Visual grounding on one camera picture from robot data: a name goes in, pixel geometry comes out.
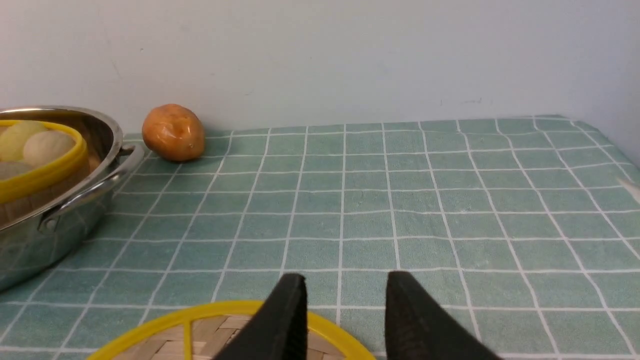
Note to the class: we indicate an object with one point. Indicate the pale yellow round bun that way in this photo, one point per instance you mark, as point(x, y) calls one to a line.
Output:
point(14, 138)

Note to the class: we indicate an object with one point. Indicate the brown potato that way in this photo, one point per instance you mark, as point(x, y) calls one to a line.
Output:
point(174, 133)

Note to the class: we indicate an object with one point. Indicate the woven bamboo steamer lid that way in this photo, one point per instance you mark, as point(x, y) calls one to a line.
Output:
point(201, 332)

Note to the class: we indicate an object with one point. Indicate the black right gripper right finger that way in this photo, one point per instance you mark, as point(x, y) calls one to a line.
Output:
point(418, 328)

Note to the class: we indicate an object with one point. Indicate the bamboo steamer basket yellow rim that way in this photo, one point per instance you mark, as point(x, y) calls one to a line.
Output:
point(26, 189)

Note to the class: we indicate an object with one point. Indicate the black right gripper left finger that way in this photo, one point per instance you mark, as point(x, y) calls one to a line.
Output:
point(278, 330)

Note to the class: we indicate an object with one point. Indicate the stainless steel pot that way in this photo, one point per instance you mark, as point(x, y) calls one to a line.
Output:
point(40, 240)

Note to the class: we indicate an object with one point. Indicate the white round bun rear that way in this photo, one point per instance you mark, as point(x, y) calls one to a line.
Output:
point(45, 147)

